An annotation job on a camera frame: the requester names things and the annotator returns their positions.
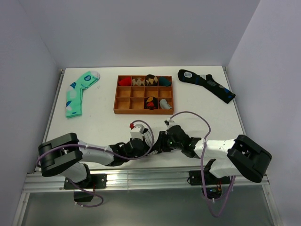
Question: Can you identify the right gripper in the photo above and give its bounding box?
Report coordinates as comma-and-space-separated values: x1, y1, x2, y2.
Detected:
152, 130, 183, 152

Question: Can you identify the white black-striped ankle sock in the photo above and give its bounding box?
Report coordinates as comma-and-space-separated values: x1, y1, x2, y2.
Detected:
142, 128, 170, 154

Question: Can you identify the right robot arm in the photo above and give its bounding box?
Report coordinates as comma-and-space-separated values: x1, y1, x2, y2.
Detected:
165, 124, 272, 184

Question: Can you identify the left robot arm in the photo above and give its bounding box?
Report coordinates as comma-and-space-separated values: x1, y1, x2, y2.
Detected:
36, 133, 153, 188

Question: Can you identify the black red yellow argyle sock roll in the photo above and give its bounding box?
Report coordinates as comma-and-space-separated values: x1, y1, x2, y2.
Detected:
144, 96, 158, 110

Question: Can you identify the light grey rolled sock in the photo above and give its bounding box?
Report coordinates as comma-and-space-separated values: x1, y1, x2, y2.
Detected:
159, 99, 172, 110

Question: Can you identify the wooden compartment tray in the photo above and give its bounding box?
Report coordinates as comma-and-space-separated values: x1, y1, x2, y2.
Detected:
113, 75, 174, 115

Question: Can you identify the dark teal rolled sock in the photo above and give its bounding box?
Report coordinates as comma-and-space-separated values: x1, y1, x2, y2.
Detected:
158, 77, 172, 87

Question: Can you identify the black tan argyle rolled sock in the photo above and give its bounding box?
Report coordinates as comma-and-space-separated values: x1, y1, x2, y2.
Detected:
145, 74, 158, 86

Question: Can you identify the black blue patterned long sock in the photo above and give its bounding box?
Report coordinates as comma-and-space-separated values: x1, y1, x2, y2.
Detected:
178, 69, 236, 104

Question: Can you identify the beige argyle rolled sock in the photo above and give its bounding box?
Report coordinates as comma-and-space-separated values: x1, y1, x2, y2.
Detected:
132, 76, 145, 86

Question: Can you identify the red rolled sock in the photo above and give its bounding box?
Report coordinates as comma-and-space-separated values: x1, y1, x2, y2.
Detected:
118, 77, 132, 86

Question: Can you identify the mint green patterned sock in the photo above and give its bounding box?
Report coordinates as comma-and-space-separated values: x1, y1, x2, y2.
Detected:
65, 71, 100, 118

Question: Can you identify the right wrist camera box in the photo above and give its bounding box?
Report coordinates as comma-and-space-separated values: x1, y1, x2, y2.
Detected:
164, 118, 177, 129

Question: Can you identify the aluminium table edge rail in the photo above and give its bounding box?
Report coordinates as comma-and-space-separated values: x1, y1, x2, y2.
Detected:
22, 166, 270, 194

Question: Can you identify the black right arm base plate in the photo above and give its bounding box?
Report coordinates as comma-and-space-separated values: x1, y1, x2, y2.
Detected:
187, 170, 231, 186

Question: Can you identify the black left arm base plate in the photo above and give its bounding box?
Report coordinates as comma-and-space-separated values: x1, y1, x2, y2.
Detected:
63, 174, 107, 190

